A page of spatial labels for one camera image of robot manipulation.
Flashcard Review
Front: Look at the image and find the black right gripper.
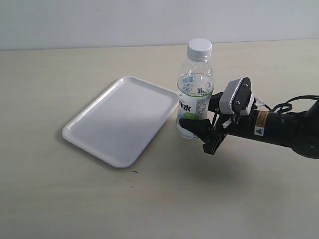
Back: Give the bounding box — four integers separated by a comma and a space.
179, 92, 249, 155

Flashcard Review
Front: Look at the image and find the clear plastic water bottle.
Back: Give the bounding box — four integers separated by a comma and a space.
176, 55, 214, 139

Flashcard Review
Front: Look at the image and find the white bottle cap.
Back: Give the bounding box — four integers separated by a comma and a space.
187, 38, 212, 58

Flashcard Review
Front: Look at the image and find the white plastic tray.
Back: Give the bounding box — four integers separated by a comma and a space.
62, 76, 178, 168

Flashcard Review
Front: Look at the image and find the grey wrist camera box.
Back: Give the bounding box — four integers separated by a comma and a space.
218, 77, 255, 116

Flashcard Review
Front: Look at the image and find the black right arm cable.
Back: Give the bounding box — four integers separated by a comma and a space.
256, 95, 319, 115

